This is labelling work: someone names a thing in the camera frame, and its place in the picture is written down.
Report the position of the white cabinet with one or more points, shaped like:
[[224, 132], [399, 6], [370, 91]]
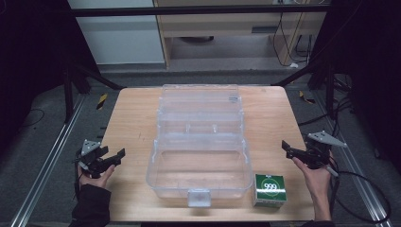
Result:
[[123, 38]]

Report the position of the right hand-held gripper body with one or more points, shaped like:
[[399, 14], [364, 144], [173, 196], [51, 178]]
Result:
[[321, 150]]

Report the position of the aluminium floor rail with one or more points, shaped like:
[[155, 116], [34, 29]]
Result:
[[47, 160], [356, 164]]

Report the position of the black metal stand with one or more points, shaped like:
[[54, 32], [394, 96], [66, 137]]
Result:
[[321, 75], [75, 85]]

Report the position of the person's right hand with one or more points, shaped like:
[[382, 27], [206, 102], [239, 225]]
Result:
[[317, 183]]

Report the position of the person's left hand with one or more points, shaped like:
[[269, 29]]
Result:
[[96, 179]]

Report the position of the black horizontal frame bar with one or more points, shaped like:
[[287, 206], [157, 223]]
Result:
[[189, 11]]

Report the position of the clear plastic storage box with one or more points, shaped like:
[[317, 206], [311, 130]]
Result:
[[200, 142]]

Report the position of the light wooden desk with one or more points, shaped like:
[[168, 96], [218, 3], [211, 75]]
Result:
[[227, 25]]

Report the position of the yellow and black tape strip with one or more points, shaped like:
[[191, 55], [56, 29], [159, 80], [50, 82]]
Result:
[[101, 101], [306, 98]]

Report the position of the green and white carton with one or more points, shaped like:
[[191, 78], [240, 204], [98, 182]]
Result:
[[270, 189]]

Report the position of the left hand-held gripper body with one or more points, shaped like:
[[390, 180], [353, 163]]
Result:
[[90, 155]]

